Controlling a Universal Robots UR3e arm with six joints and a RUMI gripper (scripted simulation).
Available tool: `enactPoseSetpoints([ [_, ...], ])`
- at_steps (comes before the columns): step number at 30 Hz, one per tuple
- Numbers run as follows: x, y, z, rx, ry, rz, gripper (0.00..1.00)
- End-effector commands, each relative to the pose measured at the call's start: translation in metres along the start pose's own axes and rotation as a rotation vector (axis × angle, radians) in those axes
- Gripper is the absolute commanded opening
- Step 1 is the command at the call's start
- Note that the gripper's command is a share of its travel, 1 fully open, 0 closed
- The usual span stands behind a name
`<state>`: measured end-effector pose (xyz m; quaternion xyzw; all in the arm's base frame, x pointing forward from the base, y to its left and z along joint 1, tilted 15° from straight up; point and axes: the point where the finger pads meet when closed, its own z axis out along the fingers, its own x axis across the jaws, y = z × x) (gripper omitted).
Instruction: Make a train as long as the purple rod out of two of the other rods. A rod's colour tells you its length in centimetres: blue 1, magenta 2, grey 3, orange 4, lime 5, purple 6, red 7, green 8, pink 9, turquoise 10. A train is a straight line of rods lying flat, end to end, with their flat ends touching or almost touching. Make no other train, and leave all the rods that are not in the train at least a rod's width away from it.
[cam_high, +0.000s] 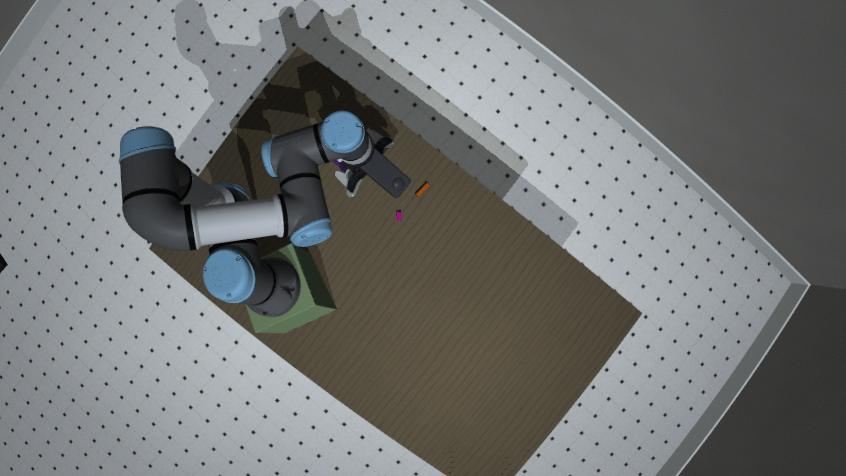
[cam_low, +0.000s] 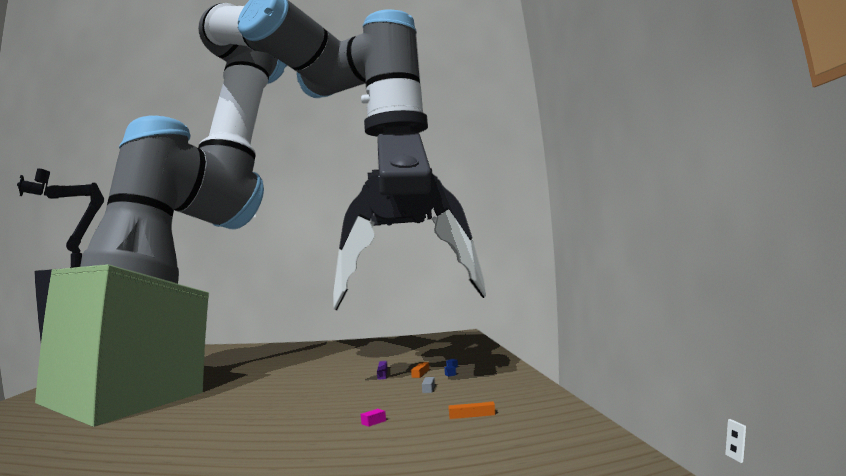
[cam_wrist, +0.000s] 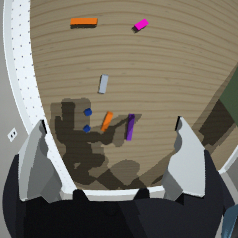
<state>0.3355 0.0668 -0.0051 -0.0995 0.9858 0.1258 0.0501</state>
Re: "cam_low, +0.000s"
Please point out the magenta block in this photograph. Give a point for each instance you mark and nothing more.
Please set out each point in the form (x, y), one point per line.
(373, 417)

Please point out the purple rod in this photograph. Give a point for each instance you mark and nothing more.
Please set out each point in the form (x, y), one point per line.
(381, 370)

